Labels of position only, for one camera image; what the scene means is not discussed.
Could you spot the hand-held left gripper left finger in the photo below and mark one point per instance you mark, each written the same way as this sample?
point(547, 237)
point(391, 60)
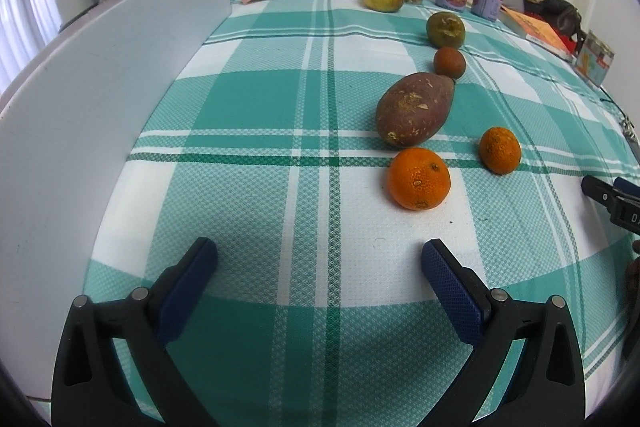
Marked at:
point(187, 287)

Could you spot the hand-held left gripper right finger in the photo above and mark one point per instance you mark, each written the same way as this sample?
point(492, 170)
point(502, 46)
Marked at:
point(450, 292)

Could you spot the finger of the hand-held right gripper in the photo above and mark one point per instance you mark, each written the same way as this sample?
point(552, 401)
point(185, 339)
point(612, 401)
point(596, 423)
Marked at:
point(628, 188)
point(600, 192)

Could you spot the small brown fruit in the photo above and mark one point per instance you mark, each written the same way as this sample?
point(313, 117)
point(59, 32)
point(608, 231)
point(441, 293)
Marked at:
point(449, 63)

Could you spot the hair clip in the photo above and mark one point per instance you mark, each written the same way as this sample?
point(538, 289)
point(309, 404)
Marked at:
point(627, 123)

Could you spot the black eyeglasses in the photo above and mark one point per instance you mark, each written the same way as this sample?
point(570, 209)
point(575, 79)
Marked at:
point(612, 99)

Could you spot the small orange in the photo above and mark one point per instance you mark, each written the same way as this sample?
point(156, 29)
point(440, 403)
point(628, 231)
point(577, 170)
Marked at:
point(500, 151)

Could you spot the large orange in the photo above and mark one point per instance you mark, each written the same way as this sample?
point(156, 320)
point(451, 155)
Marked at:
point(419, 179)

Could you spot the clear labelled jar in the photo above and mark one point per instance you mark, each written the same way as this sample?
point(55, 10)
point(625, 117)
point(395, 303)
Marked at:
point(594, 59)

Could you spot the orange book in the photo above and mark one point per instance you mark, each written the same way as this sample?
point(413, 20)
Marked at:
point(540, 29)

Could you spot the dark bag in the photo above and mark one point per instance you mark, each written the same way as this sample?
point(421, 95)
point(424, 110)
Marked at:
point(560, 14)

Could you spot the purple sweet potato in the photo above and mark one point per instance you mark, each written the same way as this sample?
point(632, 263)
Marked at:
point(412, 109)

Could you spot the green plaid tablecloth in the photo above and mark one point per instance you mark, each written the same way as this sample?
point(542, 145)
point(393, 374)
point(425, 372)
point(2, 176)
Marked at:
point(300, 107)

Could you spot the white board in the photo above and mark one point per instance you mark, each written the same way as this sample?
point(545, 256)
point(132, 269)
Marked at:
point(75, 107)

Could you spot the green brown tangerine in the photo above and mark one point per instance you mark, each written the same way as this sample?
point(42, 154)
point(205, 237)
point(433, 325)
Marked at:
point(445, 29)

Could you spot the white sheer curtain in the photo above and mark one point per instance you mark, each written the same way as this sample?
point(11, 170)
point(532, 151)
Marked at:
point(25, 17)

